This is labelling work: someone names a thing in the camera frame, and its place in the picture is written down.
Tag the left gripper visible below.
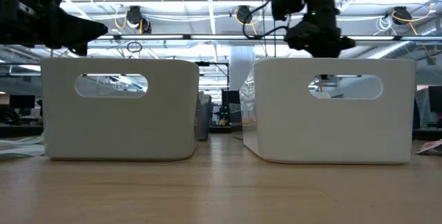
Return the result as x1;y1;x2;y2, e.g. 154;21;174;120
0;8;108;57

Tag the white building column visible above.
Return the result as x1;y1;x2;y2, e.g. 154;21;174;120
229;46;256;92

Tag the black monitor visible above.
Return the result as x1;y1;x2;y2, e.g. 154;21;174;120
9;94;37;110
427;85;442;114

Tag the white plastic bin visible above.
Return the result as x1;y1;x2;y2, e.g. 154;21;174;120
242;57;418;165

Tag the grey plastic bin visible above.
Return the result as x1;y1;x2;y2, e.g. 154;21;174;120
40;57;201;162

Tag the ceiling cord reel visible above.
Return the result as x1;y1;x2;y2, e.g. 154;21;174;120
124;5;153;35
392;6;414;26
234;5;255;25

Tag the black camera cable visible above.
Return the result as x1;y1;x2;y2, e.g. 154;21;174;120
241;0;289;41

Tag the ceiling strut rail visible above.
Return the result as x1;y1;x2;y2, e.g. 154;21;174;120
86;34;442;41

